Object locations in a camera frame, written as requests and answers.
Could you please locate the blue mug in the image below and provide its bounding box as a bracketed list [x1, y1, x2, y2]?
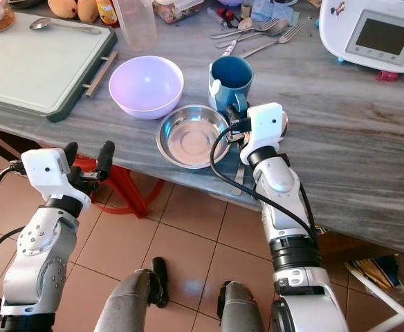
[207, 55, 255, 116]

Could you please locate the red plastic stool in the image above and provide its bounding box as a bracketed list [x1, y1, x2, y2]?
[72, 154, 166, 216]

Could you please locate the steel table knife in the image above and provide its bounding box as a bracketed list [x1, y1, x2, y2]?
[232, 162, 247, 196]

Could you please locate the stainless steel bowl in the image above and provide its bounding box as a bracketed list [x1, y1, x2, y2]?
[156, 104, 231, 170]

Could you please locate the lilac plastic bowl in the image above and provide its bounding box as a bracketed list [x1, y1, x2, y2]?
[109, 55, 185, 120]

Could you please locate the steel fork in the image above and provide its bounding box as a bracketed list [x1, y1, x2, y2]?
[241, 25, 304, 59]

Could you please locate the large steel spoon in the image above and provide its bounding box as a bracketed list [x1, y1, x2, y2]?
[216, 19, 290, 50]

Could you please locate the pale green cutting board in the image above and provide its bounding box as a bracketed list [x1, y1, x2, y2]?
[0, 12, 120, 125]

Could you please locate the blue cloth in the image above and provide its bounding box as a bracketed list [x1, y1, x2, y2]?
[250, 0, 297, 22]

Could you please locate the clear lidded container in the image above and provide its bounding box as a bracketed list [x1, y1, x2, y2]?
[151, 0, 200, 26]

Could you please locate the clear plastic cup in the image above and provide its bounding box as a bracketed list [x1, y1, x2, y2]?
[115, 0, 158, 50]

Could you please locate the grey left robot leg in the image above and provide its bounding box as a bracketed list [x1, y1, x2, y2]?
[94, 257, 170, 332]

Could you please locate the grey robot leg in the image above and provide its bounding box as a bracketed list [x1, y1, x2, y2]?
[94, 257, 170, 332]
[217, 279, 266, 332]

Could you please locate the yellow mango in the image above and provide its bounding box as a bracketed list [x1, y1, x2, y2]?
[48, 0, 80, 20]
[77, 0, 100, 24]

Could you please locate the orange labelled bottle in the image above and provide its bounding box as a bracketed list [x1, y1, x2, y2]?
[96, 0, 120, 29]

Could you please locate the white kitchen appliance with screen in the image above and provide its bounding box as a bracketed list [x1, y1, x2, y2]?
[319, 0, 404, 74]

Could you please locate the small red object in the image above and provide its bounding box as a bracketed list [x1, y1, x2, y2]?
[376, 70, 401, 83]

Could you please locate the grey right robot leg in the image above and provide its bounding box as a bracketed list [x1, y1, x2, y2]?
[217, 279, 266, 332]

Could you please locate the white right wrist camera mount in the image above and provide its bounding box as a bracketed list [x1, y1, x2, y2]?
[240, 102, 285, 165]

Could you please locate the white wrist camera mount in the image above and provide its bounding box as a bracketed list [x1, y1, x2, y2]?
[21, 147, 92, 210]
[240, 102, 285, 165]

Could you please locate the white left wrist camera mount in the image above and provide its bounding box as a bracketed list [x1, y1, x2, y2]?
[21, 147, 92, 210]

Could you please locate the pink handled utensil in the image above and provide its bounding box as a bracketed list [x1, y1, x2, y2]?
[221, 39, 237, 60]

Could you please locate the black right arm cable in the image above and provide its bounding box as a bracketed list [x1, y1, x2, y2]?
[210, 123, 320, 239]

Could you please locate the white metal frame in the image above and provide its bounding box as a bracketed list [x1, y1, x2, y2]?
[346, 266, 404, 332]

